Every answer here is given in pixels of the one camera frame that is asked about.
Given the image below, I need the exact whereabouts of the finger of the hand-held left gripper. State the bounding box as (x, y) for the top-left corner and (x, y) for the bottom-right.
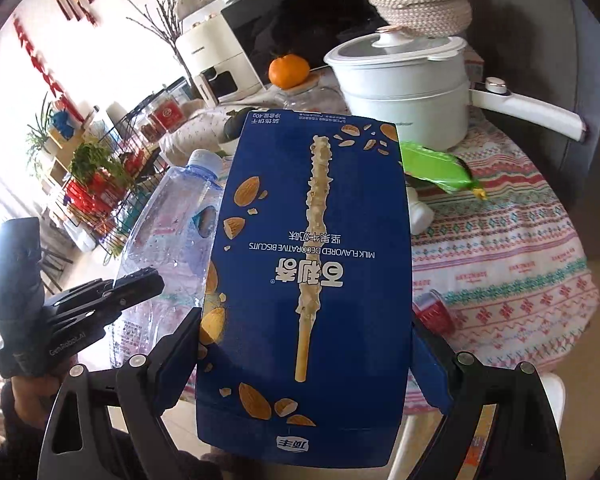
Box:
(80, 267), (166, 321)

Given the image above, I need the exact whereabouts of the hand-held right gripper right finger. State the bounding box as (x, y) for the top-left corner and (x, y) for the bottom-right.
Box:
(407, 310), (568, 480)

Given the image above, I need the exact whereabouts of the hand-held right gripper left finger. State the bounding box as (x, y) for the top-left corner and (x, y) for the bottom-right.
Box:
(37, 305), (203, 480)

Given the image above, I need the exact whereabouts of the clear plastic water bottle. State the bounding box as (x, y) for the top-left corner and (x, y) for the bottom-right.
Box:
(107, 149), (226, 371)

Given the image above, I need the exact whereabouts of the red drink can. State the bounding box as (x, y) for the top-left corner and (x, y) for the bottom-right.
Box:
(412, 290), (456, 339)

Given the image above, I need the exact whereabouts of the blue biscuit box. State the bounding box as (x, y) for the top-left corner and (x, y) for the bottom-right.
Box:
(195, 109), (413, 461)

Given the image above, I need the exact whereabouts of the person's left hand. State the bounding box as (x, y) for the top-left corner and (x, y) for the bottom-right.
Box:
(0, 374), (65, 432)

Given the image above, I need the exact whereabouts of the green leafy plant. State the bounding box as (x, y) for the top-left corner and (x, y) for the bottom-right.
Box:
(69, 141), (137, 192)

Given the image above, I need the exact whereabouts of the patterned knit tablecloth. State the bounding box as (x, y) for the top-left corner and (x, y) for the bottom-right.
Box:
(160, 67), (600, 413)

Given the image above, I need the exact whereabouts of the white plastic bottle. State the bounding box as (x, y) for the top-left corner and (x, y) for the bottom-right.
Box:
(407, 187), (436, 236)

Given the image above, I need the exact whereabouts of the white dotted cloth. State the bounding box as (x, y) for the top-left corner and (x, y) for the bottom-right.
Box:
(159, 107), (237, 162)

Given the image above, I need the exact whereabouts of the red label jar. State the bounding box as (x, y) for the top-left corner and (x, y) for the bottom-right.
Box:
(149, 94), (182, 132)

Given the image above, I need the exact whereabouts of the dark green squash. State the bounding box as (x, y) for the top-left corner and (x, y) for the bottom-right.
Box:
(222, 107), (252, 144)

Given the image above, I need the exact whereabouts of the green snack packet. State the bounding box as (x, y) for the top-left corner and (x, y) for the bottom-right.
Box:
(399, 141), (487, 199)

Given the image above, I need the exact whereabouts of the white air fryer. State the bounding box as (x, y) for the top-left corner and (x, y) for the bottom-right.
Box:
(175, 19), (267, 107)

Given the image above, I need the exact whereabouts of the bare branch decoration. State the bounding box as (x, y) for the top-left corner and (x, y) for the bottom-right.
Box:
(122, 0), (187, 77)

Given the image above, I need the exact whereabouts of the clear glass jar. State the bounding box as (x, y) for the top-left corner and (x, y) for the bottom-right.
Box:
(275, 85), (353, 114)

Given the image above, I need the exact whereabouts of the orange tangerine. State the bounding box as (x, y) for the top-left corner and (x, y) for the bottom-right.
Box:
(268, 53), (312, 89)

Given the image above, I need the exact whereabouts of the white electric pot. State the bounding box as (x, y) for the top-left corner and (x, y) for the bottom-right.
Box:
(325, 27), (588, 147)

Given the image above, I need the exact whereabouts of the black microwave oven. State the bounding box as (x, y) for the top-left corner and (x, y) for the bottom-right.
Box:
(220, 0), (396, 95)

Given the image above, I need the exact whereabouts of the grey chair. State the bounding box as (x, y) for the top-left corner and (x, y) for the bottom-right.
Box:
(472, 0), (600, 212)

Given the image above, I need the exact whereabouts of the black wire rack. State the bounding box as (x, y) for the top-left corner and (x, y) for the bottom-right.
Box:
(55, 105), (181, 262)

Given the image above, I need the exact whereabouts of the woven rope basket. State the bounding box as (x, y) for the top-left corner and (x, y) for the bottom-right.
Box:
(366, 0), (473, 38)

